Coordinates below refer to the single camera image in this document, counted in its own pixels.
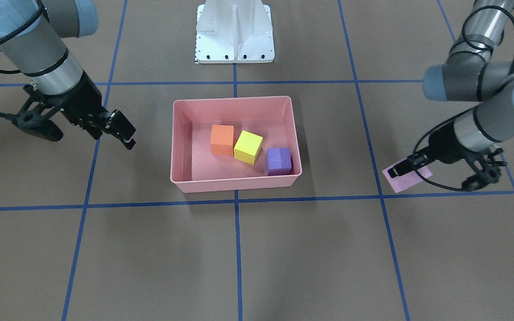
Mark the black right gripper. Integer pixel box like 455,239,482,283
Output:
12,72,136,150

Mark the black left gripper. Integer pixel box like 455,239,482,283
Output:
387,123,506,191

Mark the orange foam block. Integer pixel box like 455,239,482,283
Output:
210,124,235,156

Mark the yellow foam block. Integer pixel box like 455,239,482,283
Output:
234,130,264,166

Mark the purple foam block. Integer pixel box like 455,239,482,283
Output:
265,148,293,176

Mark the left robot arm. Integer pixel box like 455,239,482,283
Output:
383,0,514,193

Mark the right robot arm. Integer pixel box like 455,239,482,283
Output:
0,0,136,150

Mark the pink plastic bin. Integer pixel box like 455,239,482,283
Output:
170,96,303,193

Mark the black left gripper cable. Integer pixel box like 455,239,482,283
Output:
411,0,514,192

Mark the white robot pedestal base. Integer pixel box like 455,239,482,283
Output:
195,0,275,64

